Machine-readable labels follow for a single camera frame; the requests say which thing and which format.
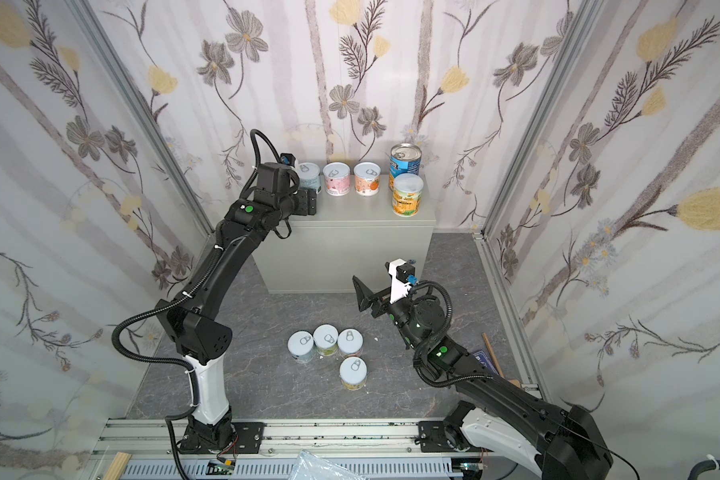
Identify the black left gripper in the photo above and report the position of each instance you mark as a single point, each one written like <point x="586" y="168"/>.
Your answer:
<point x="306" y="201"/>

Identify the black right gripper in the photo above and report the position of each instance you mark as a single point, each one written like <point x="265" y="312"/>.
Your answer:
<point x="381" y="302"/>

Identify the white lid can orange label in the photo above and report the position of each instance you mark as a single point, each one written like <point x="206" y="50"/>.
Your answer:
<point x="367" y="178"/>

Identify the white lid can blue label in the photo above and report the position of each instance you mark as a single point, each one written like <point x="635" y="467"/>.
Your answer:
<point x="301" y="346"/>

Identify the plastic lid can yellow label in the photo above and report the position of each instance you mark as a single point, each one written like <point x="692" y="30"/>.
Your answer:
<point x="406" y="194"/>

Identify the large blue labelled can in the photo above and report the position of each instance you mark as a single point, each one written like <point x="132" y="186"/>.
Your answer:
<point x="404" y="158"/>

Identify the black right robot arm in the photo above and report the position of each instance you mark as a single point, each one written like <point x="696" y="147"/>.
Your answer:
<point x="568" y="444"/>

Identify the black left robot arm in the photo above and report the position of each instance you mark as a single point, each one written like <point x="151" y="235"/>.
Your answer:
<point x="271" y="195"/>

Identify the white lid can beige label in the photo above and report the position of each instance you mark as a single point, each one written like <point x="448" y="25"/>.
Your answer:
<point x="350" y="342"/>

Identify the white lid can green label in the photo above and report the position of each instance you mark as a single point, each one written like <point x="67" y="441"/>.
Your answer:
<point x="325" y="339"/>

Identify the grey metal cabinet box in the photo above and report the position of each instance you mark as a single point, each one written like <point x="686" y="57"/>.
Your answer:
<point x="349" y="236"/>

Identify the wooden stick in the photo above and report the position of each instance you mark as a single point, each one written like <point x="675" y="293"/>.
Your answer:
<point x="492" y="355"/>

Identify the blue card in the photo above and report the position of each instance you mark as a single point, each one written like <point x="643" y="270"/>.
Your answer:
<point x="485" y="360"/>

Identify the clear plastic bag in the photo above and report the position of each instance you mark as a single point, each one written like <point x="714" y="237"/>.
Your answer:
<point x="310" y="467"/>

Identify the wooden block left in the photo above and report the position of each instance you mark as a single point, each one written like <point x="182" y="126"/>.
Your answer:
<point x="117" y="466"/>

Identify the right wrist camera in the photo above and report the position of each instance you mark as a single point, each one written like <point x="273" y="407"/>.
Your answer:
<point x="402" y="274"/>

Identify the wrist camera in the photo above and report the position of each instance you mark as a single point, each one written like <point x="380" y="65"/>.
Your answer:
<point x="287" y="159"/>
<point x="402" y="274"/>

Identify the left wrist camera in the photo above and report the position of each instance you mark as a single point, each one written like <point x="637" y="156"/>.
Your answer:
<point x="287" y="159"/>

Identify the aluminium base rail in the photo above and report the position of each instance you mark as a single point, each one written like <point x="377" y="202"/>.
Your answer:
<point x="478" y="443"/>

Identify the white slotted cable duct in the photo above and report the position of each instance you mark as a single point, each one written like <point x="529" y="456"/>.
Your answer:
<point x="369" y="468"/>

